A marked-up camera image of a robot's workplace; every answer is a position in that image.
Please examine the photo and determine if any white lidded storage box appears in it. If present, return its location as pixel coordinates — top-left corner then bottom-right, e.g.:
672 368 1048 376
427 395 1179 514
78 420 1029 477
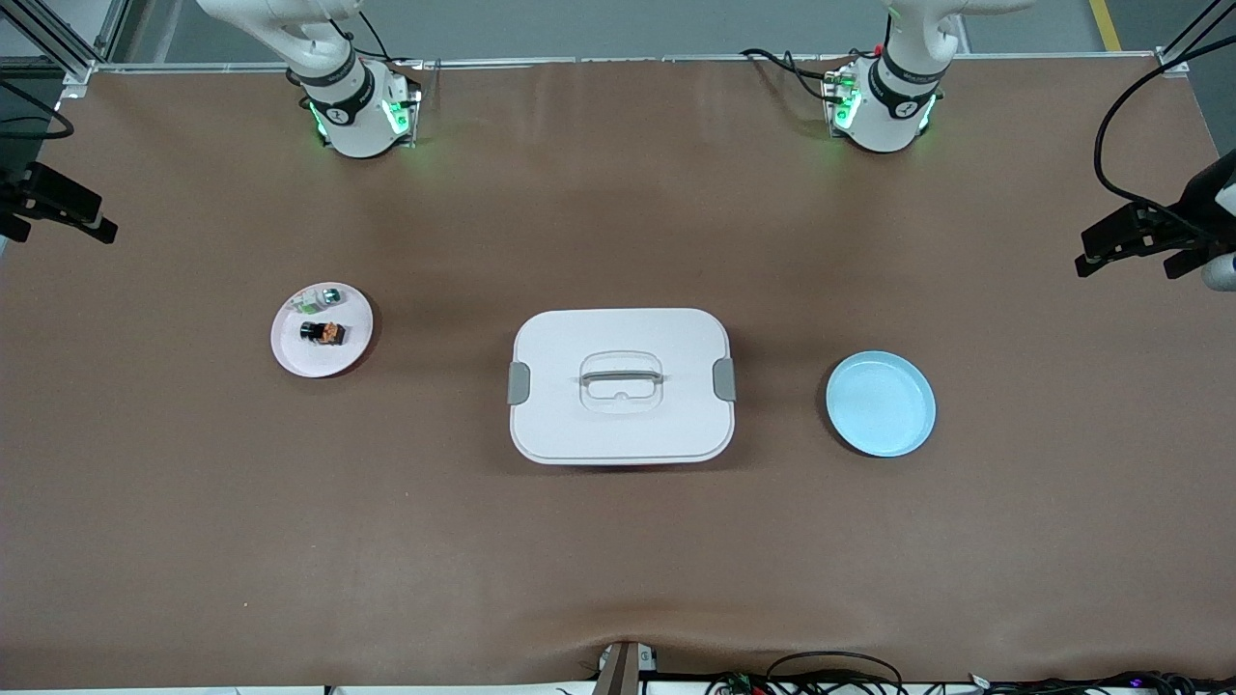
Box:
507 308 737 466

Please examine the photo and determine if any aluminium profile bracket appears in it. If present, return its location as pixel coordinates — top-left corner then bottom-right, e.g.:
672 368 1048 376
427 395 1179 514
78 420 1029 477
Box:
591 641 660 695

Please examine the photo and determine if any light blue round plate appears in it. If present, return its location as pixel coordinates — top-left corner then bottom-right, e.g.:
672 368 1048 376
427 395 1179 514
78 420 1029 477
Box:
825 350 937 459

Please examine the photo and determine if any silver table edge rail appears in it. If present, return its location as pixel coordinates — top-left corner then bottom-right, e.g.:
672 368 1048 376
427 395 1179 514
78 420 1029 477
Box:
92 53 1184 74

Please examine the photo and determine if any pink round plate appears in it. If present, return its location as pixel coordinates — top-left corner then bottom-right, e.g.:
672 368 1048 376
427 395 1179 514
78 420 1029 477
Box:
270 282 375 378

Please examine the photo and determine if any aluminium frame post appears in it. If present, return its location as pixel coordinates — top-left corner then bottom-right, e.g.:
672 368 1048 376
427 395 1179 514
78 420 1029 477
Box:
1156 0 1236 78
0 0 131 99

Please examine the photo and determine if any black looped cable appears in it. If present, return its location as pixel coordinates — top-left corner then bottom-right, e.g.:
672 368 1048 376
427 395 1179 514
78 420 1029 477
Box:
766 652 906 695

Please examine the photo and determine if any black cable bundle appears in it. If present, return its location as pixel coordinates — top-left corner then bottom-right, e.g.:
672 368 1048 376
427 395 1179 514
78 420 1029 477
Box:
985 671 1236 695

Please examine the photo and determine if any black arm base cable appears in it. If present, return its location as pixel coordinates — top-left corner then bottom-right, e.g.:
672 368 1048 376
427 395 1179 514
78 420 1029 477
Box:
740 46 833 102

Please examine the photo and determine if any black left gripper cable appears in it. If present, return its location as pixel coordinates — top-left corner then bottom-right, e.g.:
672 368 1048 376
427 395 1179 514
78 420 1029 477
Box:
1093 34 1236 242

